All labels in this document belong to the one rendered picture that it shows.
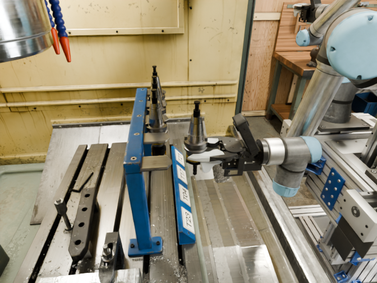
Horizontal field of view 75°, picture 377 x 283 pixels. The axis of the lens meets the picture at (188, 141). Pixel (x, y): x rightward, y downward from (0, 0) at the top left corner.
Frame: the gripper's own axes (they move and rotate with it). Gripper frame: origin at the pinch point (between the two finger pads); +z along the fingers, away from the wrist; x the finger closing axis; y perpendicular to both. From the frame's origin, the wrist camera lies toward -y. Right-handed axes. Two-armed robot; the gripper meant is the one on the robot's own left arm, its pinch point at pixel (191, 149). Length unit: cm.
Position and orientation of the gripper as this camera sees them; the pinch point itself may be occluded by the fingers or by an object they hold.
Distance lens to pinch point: 64.6
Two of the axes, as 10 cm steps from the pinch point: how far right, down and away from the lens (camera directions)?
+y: -0.2, 8.5, 5.3
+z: -9.9, 0.4, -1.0
